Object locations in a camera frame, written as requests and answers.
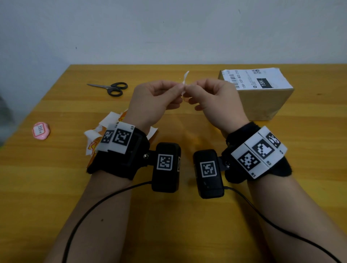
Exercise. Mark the person's right hand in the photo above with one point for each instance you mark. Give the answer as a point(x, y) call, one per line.
point(219, 105)

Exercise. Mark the person's left hand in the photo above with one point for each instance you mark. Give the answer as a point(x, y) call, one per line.
point(151, 104)

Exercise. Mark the yellow red sticker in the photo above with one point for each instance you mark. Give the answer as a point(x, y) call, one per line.
point(185, 81)

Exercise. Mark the brown cardboard box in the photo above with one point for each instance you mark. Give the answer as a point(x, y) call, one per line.
point(263, 104)

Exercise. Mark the person's left forearm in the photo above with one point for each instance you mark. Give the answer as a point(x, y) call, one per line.
point(100, 222)

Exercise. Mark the person's right forearm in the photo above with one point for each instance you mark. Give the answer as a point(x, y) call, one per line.
point(292, 216)

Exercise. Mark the pile of stickers and backings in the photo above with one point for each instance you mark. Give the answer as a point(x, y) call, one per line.
point(93, 134)

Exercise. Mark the pink round tape dispenser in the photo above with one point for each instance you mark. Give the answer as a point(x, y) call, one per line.
point(41, 130)

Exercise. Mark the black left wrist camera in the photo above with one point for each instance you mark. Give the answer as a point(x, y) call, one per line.
point(166, 178)

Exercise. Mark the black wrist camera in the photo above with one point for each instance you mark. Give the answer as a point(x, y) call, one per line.
point(166, 178)
point(208, 187)

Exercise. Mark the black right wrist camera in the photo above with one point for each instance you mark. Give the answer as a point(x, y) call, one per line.
point(208, 187)

